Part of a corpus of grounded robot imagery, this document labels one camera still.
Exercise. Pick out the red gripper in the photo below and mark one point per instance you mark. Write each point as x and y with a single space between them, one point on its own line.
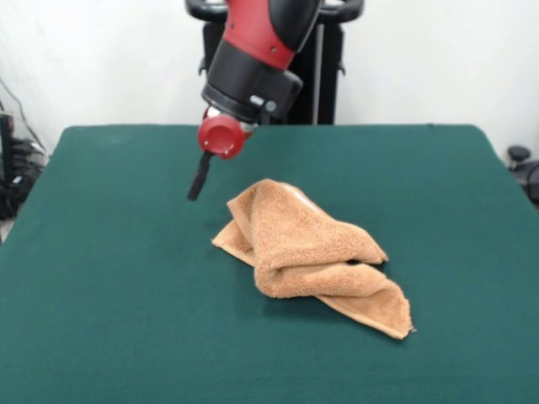
221 136

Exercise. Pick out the tan terry towel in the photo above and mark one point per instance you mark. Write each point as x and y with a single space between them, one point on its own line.
303 244

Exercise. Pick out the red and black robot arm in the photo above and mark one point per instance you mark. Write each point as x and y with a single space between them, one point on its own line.
252 76

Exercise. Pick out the dark green table cloth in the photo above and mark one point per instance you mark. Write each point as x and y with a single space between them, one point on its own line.
126 273

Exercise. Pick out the black electronics pile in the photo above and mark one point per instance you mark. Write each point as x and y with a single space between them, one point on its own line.
17 168

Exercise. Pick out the grey office chair base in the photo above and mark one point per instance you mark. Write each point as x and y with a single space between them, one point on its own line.
519 153

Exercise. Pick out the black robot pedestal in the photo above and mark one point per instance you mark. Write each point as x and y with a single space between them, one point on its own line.
328 84

